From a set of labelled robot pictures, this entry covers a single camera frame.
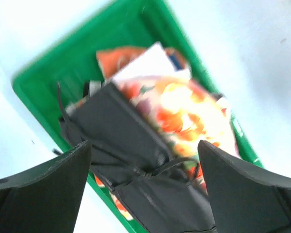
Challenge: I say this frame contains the white garment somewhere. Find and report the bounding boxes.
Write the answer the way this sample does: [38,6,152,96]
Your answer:
[110,42,193,83]

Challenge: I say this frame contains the green plastic tray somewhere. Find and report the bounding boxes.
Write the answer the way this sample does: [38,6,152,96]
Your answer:
[11,0,265,233]

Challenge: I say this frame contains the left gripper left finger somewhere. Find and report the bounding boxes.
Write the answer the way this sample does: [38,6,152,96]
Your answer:
[0,142,91,233]

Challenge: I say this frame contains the orange floral cloth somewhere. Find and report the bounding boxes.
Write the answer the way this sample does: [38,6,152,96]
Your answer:
[94,75,241,221]

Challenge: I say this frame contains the black fabric pouch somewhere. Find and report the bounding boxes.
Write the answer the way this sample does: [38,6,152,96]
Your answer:
[60,83,217,233]

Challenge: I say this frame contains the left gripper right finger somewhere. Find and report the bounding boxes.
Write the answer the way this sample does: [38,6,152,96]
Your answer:
[198,140,291,233]

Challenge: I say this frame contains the orange bunny print towel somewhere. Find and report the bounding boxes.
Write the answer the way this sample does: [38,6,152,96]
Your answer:
[96,46,146,80]

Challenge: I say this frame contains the dark blue garment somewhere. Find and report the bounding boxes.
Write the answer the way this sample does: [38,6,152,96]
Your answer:
[165,47,188,71]

